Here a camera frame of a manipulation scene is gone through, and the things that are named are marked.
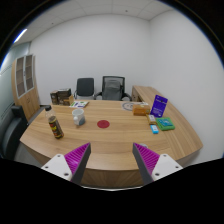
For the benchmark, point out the flat round red coaster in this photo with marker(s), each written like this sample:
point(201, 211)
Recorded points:
point(103, 124)

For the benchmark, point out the black office chair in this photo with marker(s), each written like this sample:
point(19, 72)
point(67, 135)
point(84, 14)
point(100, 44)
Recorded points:
point(84, 87)

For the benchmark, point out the small beige box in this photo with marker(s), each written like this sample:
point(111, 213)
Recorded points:
point(152, 119)

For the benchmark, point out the black leather sofa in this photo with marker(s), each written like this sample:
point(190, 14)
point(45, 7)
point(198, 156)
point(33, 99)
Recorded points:
point(11, 131)

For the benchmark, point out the wooden side desk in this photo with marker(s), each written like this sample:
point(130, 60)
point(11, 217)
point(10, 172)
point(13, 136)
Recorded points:
point(143, 91)

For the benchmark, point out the green box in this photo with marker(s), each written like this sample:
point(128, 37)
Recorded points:
point(165, 123)

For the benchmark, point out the white and green leaflet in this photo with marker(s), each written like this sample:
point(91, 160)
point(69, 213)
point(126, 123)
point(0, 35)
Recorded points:
point(78, 104)

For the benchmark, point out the tan cardboard box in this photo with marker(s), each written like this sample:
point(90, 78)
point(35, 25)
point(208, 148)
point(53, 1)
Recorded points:
point(67, 101)

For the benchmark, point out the clear bottle with black cap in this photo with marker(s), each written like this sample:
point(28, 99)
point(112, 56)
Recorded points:
point(55, 126)

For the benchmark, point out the wooden cabinet with glass doors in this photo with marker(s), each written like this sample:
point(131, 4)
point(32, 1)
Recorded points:
point(28, 96)

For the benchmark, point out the white mug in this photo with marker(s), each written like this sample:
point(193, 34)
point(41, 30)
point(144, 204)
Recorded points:
point(78, 116)

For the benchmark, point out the purple standing card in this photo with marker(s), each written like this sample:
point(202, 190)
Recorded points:
point(159, 106)

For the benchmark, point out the orange box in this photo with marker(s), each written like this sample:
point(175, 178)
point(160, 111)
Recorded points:
point(141, 110)

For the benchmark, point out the wide dark brown box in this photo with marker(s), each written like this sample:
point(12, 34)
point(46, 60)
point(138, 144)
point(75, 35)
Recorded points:
point(64, 93)

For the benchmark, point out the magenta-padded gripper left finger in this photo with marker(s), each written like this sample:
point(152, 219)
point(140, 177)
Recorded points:
point(75, 160)

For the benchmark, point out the ceiling light panel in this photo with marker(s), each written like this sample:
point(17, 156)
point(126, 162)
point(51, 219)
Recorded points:
point(20, 35)

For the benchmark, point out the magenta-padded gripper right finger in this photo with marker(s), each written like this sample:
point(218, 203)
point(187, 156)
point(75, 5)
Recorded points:
point(148, 160)

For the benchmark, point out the grey mesh office chair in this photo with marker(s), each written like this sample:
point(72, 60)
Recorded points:
point(112, 88)

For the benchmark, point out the small blue box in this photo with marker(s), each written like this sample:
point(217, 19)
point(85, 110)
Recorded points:
point(154, 129)

